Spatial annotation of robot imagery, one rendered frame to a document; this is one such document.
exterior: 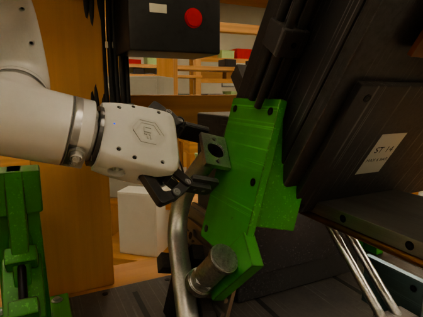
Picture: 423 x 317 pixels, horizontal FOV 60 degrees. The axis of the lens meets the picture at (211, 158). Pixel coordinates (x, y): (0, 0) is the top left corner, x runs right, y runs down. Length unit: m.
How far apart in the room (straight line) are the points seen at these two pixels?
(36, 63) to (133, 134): 0.15
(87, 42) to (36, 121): 0.35
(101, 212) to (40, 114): 0.39
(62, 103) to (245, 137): 0.23
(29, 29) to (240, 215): 0.33
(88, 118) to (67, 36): 0.33
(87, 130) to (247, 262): 0.24
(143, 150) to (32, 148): 0.12
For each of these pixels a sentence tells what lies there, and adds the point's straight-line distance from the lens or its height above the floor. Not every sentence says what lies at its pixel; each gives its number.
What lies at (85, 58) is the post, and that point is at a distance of 0.74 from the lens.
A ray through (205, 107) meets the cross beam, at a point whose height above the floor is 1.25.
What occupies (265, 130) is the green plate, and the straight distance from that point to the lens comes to 0.45.
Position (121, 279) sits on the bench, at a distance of 0.86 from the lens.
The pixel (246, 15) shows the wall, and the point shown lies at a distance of 12.16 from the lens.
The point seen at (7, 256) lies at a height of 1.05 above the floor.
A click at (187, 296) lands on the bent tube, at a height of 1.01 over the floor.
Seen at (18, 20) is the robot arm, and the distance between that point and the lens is 0.49.
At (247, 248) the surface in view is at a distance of 0.44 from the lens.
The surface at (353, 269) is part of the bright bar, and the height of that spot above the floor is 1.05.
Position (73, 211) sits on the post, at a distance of 0.77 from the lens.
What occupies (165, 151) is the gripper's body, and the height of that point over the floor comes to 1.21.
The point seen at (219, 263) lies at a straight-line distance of 0.44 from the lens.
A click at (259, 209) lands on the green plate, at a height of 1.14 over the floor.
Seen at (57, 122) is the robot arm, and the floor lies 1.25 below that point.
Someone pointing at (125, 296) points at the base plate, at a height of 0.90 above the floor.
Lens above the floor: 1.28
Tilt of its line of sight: 10 degrees down
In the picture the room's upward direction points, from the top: straight up
